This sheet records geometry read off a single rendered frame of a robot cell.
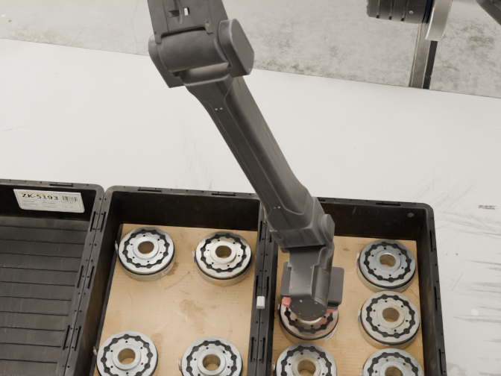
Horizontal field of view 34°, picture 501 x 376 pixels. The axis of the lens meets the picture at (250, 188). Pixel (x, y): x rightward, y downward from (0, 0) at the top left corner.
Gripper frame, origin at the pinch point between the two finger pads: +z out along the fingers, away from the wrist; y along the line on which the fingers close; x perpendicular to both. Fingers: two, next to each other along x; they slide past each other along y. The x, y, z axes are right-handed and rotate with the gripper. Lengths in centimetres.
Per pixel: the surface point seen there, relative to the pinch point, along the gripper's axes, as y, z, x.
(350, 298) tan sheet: 7.1, 4.1, 5.2
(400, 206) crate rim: 14.5, -5.7, 19.7
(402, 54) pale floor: 26, 88, 160
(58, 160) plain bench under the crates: -59, 17, 40
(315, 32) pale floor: -8, 88, 168
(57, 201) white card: -49, -2, 15
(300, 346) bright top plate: -1.0, 1.1, -6.9
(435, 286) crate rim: 20.6, -5.8, 3.5
